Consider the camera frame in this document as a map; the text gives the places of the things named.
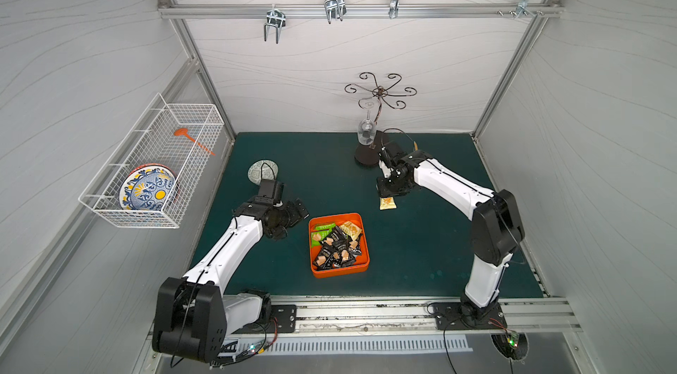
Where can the white wire basket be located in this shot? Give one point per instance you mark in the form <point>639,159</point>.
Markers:
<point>152,141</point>

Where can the double prong metal hook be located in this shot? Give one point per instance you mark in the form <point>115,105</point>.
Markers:
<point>276,20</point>

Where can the looped metal hook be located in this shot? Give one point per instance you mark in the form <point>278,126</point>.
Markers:
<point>335,10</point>

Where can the orange spoon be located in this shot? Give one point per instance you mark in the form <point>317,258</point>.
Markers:
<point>184,132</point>

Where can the green cookie packet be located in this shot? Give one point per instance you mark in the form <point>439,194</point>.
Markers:
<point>320,232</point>

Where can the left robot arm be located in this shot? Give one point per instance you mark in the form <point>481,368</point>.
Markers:
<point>193,316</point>

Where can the blue yellow patterned plate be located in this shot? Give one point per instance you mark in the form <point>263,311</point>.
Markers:
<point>147,188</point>

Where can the orange storage box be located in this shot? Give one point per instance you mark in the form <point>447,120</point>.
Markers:
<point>337,255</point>

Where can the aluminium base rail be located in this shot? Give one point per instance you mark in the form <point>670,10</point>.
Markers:
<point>337,316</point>

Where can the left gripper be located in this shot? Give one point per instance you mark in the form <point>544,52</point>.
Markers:
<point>288,213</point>

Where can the black scrolled glass stand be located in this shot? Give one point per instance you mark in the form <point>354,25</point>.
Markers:
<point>367,156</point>

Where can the right metal hook bracket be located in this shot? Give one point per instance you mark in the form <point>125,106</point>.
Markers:
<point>522,10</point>

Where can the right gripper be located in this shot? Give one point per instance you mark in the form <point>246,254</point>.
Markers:
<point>387,183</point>

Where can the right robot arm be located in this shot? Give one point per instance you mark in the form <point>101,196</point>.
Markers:
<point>496,226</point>

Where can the aluminium top rail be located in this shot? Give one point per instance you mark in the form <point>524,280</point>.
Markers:
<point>354,11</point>

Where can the clear wine glass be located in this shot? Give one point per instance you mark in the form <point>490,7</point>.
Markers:
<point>367,128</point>

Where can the cream cookie packet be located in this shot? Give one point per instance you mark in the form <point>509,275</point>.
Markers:
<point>387,204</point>
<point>352,230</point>

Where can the small metal clip hook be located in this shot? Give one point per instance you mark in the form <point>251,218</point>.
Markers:
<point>393,9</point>

